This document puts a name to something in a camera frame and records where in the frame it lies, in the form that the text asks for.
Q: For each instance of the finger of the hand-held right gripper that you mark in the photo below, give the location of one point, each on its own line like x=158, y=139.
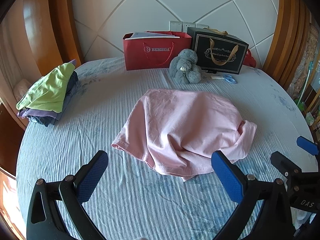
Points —
x=283, y=163
x=308, y=145

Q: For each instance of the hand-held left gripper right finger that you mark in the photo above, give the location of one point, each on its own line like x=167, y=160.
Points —
x=227, y=178

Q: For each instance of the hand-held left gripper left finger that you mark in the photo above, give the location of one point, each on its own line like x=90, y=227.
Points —
x=92, y=178

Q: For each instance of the pink shirt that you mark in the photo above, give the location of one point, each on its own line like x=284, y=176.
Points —
x=185, y=127

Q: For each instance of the light blue pole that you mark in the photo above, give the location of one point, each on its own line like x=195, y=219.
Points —
x=307, y=80

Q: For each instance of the folded purple garment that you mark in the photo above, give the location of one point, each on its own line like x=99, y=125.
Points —
x=32, y=113

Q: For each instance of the patterned curtain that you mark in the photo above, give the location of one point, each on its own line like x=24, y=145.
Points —
x=306, y=55

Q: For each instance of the folded green shirt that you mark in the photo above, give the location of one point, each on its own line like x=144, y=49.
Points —
x=47, y=90

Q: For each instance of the blue scissors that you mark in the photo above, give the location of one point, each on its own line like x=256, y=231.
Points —
x=228, y=78

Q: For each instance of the red handbag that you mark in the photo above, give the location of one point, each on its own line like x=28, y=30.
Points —
x=250, y=58

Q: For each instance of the grey plush rabbit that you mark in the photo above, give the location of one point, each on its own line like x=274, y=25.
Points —
x=183, y=67

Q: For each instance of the black gift bag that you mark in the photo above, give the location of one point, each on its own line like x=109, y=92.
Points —
x=220, y=52

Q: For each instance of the red paper bag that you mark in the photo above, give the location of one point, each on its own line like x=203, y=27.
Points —
x=150, y=55

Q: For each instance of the white papers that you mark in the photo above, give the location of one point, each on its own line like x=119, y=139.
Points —
x=147, y=35

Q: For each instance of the white padded headboard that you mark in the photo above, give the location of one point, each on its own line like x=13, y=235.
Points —
x=160, y=7

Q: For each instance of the wooden headboard frame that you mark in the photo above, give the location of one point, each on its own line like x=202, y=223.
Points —
x=285, y=30
x=37, y=25

